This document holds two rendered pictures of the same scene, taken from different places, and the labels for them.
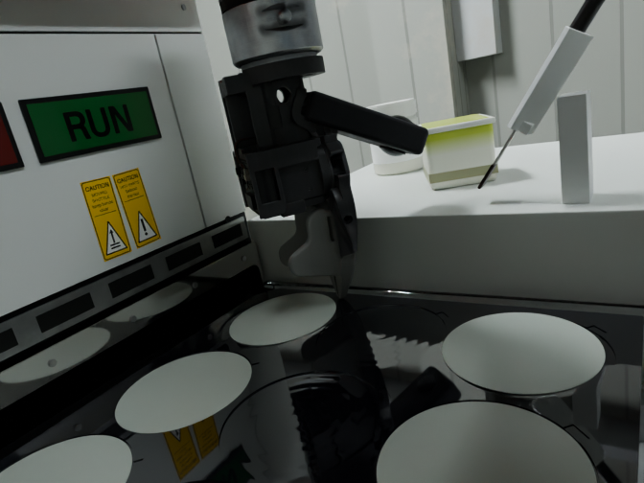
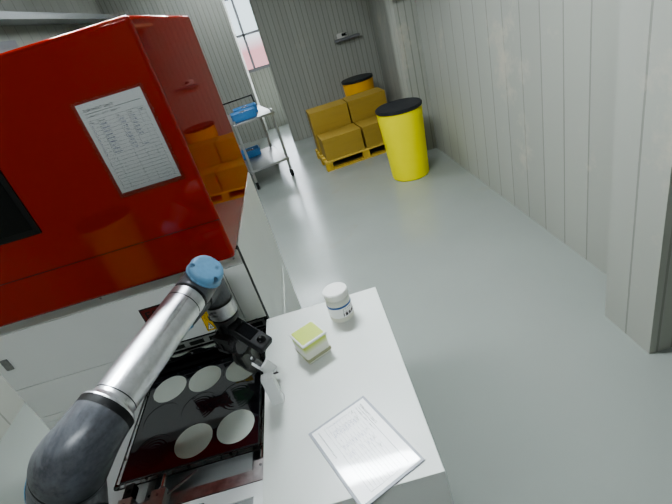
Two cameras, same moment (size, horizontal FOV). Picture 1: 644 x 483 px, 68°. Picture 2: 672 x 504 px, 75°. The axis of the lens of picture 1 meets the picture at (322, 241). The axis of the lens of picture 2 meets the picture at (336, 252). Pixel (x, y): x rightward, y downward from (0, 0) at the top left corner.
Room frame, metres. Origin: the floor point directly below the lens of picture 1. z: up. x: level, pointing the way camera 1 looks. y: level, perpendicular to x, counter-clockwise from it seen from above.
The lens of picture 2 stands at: (0.12, -0.98, 1.74)
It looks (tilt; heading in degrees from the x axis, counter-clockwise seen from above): 29 degrees down; 55
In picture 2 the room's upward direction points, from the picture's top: 17 degrees counter-clockwise
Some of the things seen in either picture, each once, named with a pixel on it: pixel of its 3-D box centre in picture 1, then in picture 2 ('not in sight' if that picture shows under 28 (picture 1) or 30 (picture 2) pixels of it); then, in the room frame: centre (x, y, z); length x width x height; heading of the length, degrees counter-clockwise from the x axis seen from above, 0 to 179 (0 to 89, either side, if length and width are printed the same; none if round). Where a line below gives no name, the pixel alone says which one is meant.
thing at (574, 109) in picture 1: (551, 119); (269, 376); (0.39, -0.20, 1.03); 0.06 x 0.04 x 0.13; 54
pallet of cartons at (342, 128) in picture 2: not in sight; (354, 127); (3.83, 3.08, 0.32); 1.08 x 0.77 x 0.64; 144
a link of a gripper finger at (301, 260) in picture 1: (320, 259); (242, 363); (0.40, 0.00, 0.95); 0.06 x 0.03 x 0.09; 106
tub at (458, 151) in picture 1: (455, 150); (310, 342); (0.54, -0.17, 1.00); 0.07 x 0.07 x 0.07; 81
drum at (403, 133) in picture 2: not in sight; (404, 140); (3.39, 1.92, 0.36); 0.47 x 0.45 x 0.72; 54
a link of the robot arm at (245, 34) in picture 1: (275, 37); (221, 309); (0.42, 0.00, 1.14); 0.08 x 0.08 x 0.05
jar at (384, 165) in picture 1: (394, 137); (338, 302); (0.68, -0.13, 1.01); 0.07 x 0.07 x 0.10
